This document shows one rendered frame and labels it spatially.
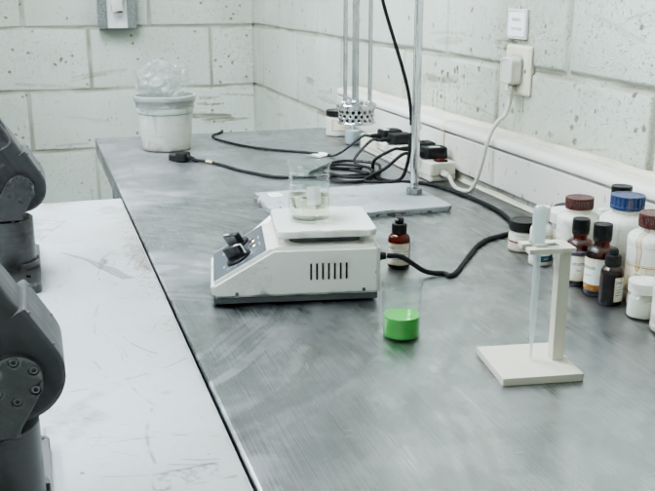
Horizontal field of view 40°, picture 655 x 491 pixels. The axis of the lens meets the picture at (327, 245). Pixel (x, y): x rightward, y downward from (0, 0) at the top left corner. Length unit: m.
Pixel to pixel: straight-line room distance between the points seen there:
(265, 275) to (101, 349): 0.21
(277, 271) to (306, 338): 0.12
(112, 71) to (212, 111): 0.40
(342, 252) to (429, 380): 0.24
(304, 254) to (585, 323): 0.33
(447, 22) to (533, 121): 0.39
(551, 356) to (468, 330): 0.12
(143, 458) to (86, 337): 0.28
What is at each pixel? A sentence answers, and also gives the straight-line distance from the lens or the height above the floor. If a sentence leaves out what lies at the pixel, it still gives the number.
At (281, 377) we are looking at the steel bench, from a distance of 0.87.
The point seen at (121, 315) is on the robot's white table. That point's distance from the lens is 1.06.
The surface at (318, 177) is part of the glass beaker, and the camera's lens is 1.07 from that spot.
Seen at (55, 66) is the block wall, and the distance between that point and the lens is 3.46.
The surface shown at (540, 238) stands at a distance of 0.87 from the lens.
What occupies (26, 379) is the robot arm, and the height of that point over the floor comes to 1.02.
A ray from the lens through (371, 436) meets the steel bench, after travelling 0.77.
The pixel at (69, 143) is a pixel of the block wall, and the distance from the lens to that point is 3.50.
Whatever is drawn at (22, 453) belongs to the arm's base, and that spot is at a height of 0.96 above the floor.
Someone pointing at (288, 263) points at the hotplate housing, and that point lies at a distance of 1.05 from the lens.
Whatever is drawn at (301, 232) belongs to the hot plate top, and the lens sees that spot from 1.05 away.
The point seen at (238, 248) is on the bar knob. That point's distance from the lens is 1.07.
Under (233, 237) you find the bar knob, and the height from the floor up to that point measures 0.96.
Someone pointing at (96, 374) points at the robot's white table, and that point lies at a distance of 0.91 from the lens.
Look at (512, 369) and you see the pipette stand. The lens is 0.89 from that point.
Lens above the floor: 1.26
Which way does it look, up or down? 16 degrees down
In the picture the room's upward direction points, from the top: straight up
